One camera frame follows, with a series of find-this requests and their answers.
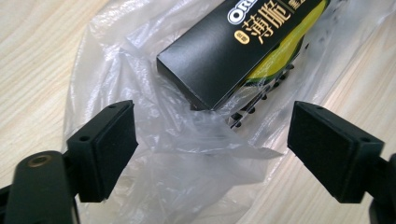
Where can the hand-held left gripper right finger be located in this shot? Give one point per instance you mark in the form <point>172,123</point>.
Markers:
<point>333,152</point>

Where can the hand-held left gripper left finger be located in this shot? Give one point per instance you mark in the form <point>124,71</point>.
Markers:
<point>106,152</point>

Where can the clear smiley-print plastic bag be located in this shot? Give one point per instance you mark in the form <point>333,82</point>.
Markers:
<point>186,149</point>

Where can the black snack box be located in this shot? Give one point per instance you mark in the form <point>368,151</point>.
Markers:
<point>218,53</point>

